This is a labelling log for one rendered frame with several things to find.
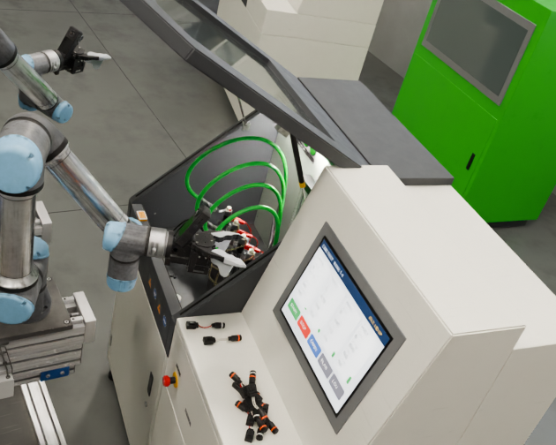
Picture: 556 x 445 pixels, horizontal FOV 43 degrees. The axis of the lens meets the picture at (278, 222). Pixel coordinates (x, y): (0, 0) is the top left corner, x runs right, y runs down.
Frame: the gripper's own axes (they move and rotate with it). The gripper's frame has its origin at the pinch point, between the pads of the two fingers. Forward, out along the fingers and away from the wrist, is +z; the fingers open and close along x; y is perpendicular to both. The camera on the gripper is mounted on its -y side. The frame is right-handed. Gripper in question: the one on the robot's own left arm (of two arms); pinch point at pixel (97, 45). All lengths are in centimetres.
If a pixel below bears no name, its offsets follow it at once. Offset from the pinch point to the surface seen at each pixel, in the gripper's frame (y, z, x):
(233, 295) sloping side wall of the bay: 27, -28, 101
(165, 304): 42, -36, 83
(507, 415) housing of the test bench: 1, -22, 185
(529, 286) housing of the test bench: -25, -3, 170
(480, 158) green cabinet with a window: 70, 255, 107
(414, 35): 109, 490, -44
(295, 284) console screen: 6, -28, 117
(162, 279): 41, -29, 75
